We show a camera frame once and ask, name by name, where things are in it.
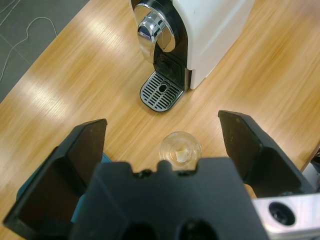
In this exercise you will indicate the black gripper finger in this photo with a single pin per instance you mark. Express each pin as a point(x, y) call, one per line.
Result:
point(265, 165)
point(52, 185)

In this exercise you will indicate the teal plastic tray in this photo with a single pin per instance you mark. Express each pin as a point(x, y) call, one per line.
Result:
point(106, 158)

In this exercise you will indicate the clear drinking glass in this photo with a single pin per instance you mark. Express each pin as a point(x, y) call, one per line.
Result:
point(180, 147)

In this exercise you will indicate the white capsule coffee machine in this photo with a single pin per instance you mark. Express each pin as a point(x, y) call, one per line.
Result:
point(215, 37)

